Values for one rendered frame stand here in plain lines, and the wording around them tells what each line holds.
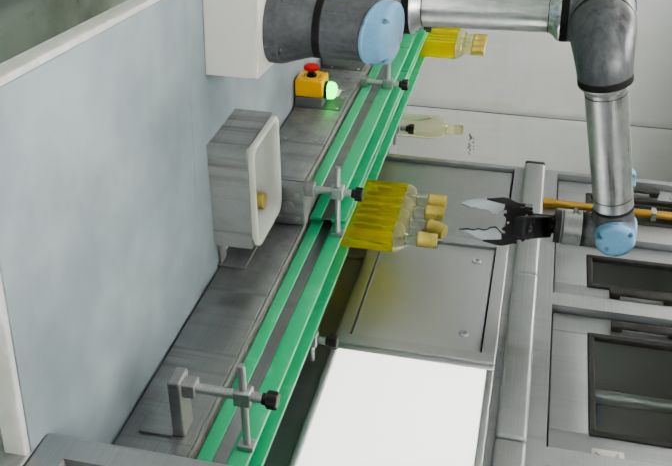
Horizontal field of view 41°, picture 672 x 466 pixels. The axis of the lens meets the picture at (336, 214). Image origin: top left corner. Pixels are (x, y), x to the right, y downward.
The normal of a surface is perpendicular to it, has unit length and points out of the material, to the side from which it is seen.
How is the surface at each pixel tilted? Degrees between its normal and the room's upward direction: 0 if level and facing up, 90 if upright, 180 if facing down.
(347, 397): 90
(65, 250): 0
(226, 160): 90
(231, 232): 90
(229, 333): 90
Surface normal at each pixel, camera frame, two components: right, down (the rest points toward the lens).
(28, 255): 0.97, 0.11
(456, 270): 0.00, -0.85
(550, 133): -0.22, 0.50
